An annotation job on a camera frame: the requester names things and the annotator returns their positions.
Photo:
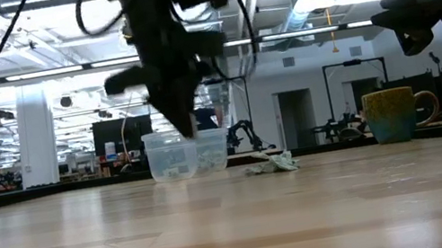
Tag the green glazed ceramic mug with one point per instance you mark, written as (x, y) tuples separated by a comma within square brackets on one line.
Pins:
[(388, 117)]

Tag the black aluminium table frame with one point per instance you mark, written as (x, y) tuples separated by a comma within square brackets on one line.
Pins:
[(77, 186)]

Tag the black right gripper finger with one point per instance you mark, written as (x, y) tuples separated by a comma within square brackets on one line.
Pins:
[(410, 6), (415, 37)]

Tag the black screen panel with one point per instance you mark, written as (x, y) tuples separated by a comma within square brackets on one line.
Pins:
[(113, 136)]

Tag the ceiling light strip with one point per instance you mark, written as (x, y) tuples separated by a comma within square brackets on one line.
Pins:
[(43, 73)]

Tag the black background robot arm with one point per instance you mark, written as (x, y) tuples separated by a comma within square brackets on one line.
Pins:
[(336, 128), (245, 133)]

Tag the white pillar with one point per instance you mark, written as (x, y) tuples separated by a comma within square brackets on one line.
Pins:
[(36, 138)]

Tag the clear plastic container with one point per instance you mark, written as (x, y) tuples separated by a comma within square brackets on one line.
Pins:
[(162, 152), (215, 143)]

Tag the white bottle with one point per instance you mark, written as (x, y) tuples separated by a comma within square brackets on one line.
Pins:
[(110, 151)]

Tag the black gantry frame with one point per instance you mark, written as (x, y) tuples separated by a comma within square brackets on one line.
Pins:
[(351, 62)]

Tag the person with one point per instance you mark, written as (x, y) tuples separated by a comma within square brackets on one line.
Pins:
[(204, 119)]

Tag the pale green paper packet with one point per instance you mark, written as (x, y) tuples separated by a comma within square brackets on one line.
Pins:
[(284, 160), (258, 169), (211, 160)]

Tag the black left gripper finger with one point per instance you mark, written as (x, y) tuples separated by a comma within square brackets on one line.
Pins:
[(165, 106), (186, 102)]

